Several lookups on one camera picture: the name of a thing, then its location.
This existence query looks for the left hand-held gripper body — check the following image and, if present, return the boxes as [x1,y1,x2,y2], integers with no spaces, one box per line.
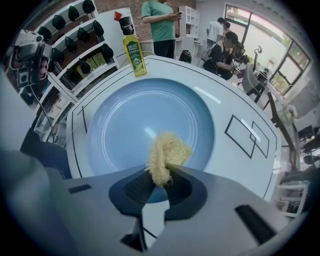
[6,28,53,85]

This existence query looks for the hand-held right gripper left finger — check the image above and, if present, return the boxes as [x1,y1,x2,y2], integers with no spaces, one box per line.
[62,166,158,256]

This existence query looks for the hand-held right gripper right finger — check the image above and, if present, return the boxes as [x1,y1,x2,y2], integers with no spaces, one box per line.
[156,163,286,256]

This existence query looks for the beige fluffy fibre clump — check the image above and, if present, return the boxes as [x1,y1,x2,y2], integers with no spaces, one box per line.
[144,131,193,188]

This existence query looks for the blue big plate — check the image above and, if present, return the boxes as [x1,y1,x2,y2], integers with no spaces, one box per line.
[86,77,216,204]

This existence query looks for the person's left hand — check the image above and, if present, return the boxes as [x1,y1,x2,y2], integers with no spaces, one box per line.
[38,57,50,80]

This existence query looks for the group of black caps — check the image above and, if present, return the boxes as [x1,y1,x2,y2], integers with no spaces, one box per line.
[37,0,116,76]

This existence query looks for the person's dark trousers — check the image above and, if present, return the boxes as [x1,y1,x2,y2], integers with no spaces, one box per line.
[19,127,73,180]

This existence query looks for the white shelving unit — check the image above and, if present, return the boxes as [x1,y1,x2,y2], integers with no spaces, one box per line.
[32,0,121,151]

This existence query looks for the white partition board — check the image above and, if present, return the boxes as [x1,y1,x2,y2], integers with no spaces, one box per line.
[97,6,137,63]

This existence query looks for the yellow oil bottle black cap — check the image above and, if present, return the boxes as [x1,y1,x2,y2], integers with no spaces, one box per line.
[118,16,148,78]

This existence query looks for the small white flower plant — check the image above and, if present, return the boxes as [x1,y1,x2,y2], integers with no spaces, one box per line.
[283,104,299,124]

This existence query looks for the grey chair black legs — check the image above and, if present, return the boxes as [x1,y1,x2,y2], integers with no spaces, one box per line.
[241,62,270,103]

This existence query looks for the large black-framed window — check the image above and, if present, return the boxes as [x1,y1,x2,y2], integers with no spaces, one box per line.
[223,2,312,97]

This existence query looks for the white cubby shelf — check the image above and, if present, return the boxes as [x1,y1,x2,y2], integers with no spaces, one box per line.
[184,6,201,38]

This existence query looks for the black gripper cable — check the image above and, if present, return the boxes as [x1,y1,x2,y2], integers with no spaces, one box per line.
[29,83,56,145]

